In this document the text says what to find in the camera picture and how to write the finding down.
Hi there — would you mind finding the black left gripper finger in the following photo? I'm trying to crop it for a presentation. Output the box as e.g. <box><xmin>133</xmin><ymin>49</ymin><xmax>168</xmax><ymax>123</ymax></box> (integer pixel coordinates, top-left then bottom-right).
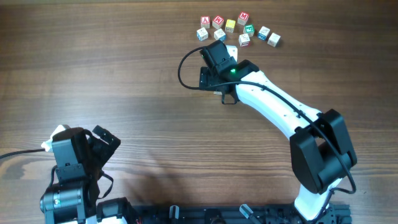
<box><xmin>88</xmin><ymin>137</ymin><xmax>112</xmax><ymax>168</ymax></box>
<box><xmin>92</xmin><ymin>125</ymin><xmax>121</xmax><ymax>155</ymax></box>

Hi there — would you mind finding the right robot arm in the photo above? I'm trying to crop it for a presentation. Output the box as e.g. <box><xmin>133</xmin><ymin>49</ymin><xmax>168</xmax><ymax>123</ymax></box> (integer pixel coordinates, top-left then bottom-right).
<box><xmin>199</xmin><ymin>40</ymin><xmax>358</xmax><ymax>223</ymax></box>

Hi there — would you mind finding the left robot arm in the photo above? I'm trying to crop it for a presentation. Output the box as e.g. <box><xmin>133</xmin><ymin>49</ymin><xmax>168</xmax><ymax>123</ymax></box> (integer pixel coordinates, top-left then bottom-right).
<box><xmin>40</xmin><ymin>124</ymin><xmax>142</xmax><ymax>223</ymax></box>

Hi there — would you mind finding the blue picture block centre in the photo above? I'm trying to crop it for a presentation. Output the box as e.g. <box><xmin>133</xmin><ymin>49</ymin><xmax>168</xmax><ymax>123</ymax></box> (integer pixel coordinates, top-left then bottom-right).
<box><xmin>213</xmin><ymin>29</ymin><xmax>226</xmax><ymax>42</ymax></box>

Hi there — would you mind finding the blue picture block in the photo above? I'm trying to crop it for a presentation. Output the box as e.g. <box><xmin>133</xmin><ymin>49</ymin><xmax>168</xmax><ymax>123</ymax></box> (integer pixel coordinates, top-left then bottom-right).
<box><xmin>213</xmin><ymin>29</ymin><xmax>226</xmax><ymax>42</ymax></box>
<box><xmin>197</xmin><ymin>27</ymin><xmax>208</xmax><ymax>41</ymax></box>

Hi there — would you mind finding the red edged picture block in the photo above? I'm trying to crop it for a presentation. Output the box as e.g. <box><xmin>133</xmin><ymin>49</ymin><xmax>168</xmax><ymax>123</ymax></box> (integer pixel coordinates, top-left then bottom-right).
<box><xmin>238</xmin><ymin>34</ymin><xmax>250</xmax><ymax>47</ymax></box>

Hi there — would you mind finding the blue picture block far left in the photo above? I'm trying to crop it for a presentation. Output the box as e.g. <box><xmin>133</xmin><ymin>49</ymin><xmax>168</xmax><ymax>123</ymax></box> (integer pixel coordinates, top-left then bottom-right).
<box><xmin>197</xmin><ymin>27</ymin><xmax>208</xmax><ymax>41</ymax></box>

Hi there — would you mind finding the yellow wooden block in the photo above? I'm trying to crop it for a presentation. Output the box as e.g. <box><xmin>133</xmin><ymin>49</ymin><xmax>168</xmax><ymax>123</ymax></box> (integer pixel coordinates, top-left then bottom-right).
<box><xmin>225</xmin><ymin>19</ymin><xmax>236</xmax><ymax>33</ymax></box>

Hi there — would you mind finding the red letter W block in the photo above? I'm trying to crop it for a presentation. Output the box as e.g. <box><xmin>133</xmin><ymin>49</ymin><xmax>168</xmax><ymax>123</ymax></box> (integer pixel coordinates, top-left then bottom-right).
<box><xmin>212</xmin><ymin>15</ymin><xmax>224</xmax><ymax>29</ymax></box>

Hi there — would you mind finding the green letter block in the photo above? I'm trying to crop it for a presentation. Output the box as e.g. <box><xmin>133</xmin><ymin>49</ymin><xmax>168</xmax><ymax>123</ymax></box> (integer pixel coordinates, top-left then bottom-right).
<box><xmin>243</xmin><ymin>24</ymin><xmax>255</xmax><ymax>37</ymax></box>

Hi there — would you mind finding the red letter A block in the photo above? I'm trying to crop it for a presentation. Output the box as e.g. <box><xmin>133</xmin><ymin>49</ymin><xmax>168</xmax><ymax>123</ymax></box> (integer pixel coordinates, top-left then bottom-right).
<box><xmin>200</xmin><ymin>16</ymin><xmax>210</xmax><ymax>29</ymax></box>

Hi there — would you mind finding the red letter M block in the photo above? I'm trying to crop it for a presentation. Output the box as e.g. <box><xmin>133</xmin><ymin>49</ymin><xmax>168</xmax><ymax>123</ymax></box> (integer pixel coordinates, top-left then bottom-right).
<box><xmin>238</xmin><ymin>11</ymin><xmax>249</xmax><ymax>26</ymax></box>

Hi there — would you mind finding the blue block right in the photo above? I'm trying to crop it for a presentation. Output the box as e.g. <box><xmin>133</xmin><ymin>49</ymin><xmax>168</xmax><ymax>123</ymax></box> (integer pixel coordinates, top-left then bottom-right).
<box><xmin>257</xmin><ymin>26</ymin><xmax>271</xmax><ymax>41</ymax></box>

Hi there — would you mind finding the plain wooden block far right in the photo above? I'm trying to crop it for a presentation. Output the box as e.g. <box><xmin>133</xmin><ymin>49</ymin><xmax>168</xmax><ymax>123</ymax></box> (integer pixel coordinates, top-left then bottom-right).
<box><xmin>267</xmin><ymin>32</ymin><xmax>280</xmax><ymax>47</ymax></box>

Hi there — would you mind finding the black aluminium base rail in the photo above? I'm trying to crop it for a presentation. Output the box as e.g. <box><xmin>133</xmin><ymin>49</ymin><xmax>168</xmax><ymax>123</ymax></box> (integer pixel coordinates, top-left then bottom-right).
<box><xmin>125</xmin><ymin>203</ymin><xmax>353</xmax><ymax>224</ymax></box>

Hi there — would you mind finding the black right camera cable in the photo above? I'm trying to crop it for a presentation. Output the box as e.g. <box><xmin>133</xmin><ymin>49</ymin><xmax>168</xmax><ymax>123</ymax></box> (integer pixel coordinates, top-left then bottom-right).
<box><xmin>177</xmin><ymin>46</ymin><xmax>357</xmax><ymax>224</ymax></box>

